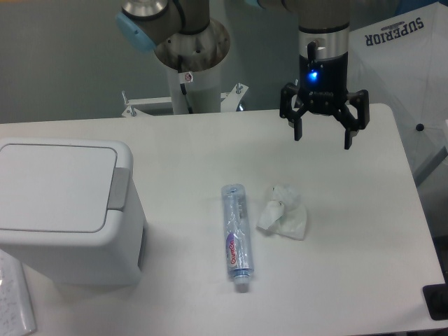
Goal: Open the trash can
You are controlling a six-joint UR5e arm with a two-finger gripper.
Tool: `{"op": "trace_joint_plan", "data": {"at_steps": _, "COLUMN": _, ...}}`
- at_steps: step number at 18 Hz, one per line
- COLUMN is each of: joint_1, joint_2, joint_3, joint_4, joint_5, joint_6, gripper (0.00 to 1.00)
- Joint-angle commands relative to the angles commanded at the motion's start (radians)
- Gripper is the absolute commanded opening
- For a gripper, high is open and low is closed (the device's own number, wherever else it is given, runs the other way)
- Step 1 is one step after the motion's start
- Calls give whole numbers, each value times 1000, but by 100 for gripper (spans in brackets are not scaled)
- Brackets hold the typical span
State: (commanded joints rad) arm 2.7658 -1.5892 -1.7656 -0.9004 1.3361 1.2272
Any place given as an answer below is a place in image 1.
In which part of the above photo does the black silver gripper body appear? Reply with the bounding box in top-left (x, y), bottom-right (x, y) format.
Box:
top-left (297, 24), bottom-right (349, 116)

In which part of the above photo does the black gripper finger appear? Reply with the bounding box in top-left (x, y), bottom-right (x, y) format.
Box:
top-left (279, 83), bottom-right (312, 141)
top-left (334, 90), bottom-right (370, 150)

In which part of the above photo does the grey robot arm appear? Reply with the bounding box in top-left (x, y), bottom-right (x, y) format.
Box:
top-left (115, 1), bottom-right (370, 148)

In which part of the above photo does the white trash can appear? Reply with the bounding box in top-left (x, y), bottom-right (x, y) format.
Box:
top-left (1, 137), bottom-right (147, 286)

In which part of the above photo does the white trash can lid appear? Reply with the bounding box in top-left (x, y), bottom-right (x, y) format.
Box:
top-left (1, 141), bottom-right (133, 233)

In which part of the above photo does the crumpled white tissue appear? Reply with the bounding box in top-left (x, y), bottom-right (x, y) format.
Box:
top-left (256, 184), bottom-right (307, 241)

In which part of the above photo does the empty plastic water bottle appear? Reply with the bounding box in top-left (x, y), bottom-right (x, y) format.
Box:
top-left (221, 184), bottom-right (254, 293)

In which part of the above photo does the black device at edge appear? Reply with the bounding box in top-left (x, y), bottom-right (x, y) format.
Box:
top-left (423, 283), bottom-right (447, 321)

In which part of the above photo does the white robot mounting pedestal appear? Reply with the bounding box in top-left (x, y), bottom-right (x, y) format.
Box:
top-left (120, 17), bottom-right (249, 118)

